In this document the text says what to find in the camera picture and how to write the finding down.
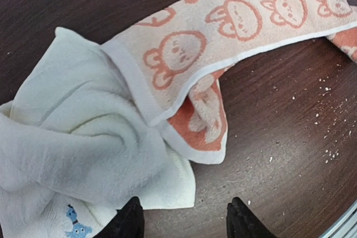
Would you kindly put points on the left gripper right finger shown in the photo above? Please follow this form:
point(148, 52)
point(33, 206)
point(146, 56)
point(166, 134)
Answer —
point(241, 222)

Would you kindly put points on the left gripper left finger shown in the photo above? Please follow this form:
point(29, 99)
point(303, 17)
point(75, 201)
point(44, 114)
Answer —
point(127, 223)

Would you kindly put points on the white towel blue print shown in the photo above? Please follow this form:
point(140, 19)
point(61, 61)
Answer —
point(75, 150)

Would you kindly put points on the orange bunny pattern towel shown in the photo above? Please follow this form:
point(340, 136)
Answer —
point(172, 60)

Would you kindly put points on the front aluminium rail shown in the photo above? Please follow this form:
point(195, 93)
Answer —
point(345, 226)

